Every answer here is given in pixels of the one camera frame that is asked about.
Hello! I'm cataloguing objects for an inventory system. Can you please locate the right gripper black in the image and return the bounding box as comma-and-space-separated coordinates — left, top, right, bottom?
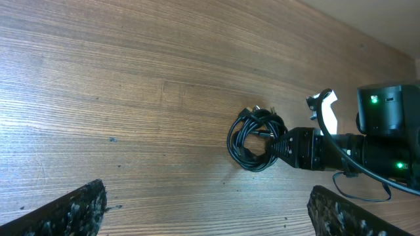
270, 127, 343, 171

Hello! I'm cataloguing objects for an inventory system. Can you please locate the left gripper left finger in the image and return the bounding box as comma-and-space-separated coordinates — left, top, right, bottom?
1, 179, 107, 235

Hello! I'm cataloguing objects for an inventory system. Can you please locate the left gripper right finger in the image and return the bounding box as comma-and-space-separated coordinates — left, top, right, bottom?
307, 186, 409, 236

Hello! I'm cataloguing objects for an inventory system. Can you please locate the black USB cable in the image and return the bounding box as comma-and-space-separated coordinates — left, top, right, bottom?
226, 104, 289, 173

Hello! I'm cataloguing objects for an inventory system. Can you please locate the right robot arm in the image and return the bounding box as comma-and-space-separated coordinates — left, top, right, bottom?
271, 81, 419, 193

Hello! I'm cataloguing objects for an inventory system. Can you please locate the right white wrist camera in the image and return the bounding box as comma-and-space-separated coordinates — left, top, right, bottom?
306, 90, 338, 134

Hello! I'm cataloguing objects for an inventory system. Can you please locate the right camera black cable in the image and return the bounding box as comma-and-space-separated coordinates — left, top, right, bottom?
315, 87, 420, 203

